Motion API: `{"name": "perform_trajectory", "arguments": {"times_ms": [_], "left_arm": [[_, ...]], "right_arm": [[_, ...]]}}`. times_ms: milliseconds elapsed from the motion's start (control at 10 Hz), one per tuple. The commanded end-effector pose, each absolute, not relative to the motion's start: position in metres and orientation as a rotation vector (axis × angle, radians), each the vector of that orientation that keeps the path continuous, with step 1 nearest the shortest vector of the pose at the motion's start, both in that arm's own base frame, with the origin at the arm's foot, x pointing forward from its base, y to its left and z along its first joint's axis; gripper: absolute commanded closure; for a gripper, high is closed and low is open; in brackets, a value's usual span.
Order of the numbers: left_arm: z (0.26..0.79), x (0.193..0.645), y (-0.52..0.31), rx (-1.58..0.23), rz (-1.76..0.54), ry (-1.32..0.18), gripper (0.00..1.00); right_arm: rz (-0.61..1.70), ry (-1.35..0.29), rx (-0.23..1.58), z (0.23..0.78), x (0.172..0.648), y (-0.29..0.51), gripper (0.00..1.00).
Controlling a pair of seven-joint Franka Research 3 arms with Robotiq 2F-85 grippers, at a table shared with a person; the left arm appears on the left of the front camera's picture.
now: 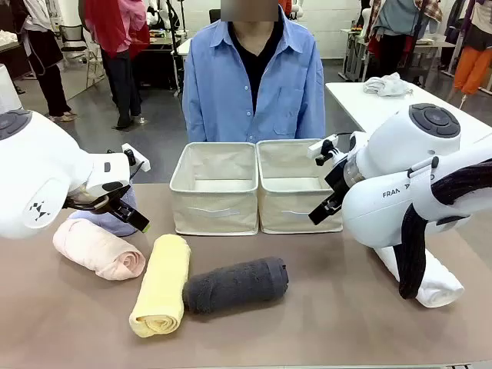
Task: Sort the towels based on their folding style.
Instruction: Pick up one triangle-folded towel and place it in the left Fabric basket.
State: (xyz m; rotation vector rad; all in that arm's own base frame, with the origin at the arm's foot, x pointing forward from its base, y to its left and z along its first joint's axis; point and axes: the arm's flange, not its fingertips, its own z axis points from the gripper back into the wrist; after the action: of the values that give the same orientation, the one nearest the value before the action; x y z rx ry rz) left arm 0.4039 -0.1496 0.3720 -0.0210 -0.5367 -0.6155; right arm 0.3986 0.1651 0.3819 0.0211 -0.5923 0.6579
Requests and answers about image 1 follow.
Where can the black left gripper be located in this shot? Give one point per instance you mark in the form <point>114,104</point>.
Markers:
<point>111,201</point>

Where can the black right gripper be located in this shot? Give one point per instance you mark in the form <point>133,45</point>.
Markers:
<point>339,178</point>

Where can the lavender towel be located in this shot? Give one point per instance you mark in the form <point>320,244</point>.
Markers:
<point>102,223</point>

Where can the pink towel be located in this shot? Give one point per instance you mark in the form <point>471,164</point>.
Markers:
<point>96,250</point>

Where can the yellow towel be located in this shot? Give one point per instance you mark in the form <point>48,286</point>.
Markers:
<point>165,280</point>

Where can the dark grey towel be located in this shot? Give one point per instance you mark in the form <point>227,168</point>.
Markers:
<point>234,286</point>

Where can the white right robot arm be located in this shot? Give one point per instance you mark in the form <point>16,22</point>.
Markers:
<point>392,146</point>

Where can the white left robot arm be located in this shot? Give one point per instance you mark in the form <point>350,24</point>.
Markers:
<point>38,173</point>

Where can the white folding chair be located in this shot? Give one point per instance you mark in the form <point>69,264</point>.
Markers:
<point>77,42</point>

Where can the beige fabric storage bin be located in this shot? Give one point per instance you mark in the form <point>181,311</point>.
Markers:
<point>288,215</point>
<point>213,215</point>

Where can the white table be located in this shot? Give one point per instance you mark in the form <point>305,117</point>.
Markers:
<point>369,107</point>

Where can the white rolled towel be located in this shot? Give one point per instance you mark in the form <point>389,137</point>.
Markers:
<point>442,284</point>

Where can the crumpled white cloth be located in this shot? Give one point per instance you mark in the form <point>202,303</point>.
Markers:
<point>388,86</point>

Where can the person in blue shirt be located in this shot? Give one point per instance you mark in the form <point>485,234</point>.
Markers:
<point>215,84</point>

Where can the white cylindrical air purifier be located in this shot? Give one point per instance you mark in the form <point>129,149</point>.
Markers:
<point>7,92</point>

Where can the bystander in red top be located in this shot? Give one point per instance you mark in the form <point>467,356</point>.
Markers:
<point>115,30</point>

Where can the bystander in black dress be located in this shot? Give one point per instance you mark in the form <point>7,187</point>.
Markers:
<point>46,50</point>

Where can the mannequin with orange trousers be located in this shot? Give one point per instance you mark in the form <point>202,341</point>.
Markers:
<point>473,65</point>

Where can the hanging grey blue garment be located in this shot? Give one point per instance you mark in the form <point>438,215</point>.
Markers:
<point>399,15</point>

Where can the black office chair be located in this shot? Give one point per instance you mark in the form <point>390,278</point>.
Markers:
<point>216,17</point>

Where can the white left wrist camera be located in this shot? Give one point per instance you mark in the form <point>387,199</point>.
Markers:
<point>140,161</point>

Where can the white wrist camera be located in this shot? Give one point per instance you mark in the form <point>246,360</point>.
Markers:
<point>140,161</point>
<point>321,148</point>

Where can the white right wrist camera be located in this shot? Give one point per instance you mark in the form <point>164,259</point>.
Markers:
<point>321,148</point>

